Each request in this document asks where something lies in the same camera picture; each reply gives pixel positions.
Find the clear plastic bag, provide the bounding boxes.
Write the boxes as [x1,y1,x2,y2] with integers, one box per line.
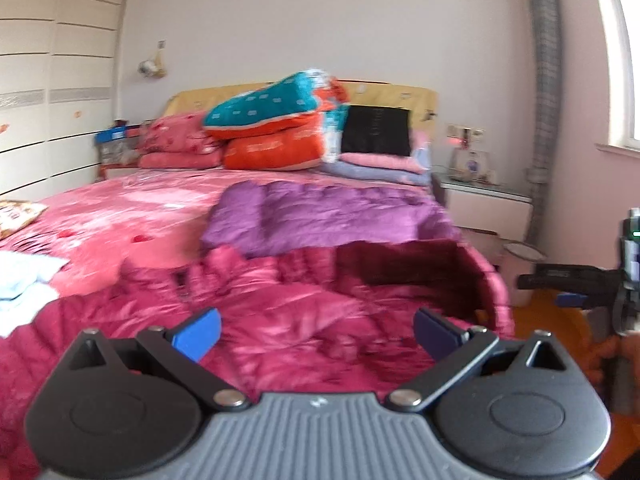
[97,140,141,166]

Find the light blue puffer jacket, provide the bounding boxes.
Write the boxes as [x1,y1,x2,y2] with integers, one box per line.
[0,250,71,338]

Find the pink heart print pillow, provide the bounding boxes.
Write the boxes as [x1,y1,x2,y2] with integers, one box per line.
[137,112,224,156]

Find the window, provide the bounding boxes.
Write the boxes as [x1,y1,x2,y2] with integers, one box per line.
[590,0,640,161]

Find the wall sockets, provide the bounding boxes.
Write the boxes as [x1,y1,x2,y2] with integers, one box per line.
[445,122,486,143]

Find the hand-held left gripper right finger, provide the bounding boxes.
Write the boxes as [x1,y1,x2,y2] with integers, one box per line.
[385,308,568,413]

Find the folded periwinkle blanket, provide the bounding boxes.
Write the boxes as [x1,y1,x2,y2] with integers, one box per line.
[320,160,433,187]

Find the yellow covered headboard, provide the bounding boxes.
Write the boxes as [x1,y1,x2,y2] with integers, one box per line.
[162,80,440,181]

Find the teal folded quilt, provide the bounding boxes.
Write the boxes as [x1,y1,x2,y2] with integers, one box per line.
[202,69,351,141]

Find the wall hanging ornament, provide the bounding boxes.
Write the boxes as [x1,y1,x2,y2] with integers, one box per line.
[137,40,168,81]

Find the white wardrobe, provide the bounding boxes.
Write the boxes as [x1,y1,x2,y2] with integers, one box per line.
[0,0,130,201]

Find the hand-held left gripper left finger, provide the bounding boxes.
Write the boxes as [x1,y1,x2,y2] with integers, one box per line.
[65,308,251,413]

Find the plain pink pillow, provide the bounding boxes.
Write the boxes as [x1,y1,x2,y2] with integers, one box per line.
[139,151,224,171]

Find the purple puffer jacket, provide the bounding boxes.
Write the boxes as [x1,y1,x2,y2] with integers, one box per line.
[200,179,463,261]

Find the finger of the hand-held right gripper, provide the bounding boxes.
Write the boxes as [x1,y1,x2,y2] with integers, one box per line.
[516,264,623,309]

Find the pink bed sheet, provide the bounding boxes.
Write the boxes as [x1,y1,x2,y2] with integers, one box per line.
[0,167,451,341]

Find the patterned cushion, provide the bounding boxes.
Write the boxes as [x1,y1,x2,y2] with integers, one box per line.
[0,200,49,241]

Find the grey ribbed pipe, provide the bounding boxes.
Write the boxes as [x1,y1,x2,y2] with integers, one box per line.
[522,0,563,246]

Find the person's right hand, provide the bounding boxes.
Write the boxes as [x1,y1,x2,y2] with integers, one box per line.
[587,332,640,411]

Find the red puffer jacket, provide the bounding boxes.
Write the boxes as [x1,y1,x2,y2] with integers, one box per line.
[0,240,516,466]

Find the white nightstand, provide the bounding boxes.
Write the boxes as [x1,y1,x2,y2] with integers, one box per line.
[432,170,533,243]

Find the white tabletop picture frame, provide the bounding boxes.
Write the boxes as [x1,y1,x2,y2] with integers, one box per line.
[450,150,498,184]

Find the orange folded quilt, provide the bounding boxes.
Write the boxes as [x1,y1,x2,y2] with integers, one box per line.
[222,105,351,172]

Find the white trash bin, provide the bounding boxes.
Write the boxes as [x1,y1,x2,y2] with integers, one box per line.
[501,241,548,308]

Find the black cloth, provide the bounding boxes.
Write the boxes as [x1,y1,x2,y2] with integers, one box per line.
[340,105,413,157]

